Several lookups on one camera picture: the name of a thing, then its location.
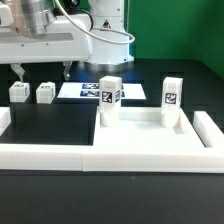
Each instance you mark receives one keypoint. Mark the white square tabletop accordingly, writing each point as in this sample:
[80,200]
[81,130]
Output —
[141,127]

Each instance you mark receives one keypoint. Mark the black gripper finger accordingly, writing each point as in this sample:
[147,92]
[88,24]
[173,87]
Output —
[17,68]
[67,66]

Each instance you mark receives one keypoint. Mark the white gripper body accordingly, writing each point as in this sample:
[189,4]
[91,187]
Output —
[62,42]

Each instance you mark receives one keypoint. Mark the white AprilTag base sheet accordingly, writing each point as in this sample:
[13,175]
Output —
[75,90]

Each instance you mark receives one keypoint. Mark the white U-shaped fence obstacle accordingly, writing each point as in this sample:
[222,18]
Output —
[209,159]

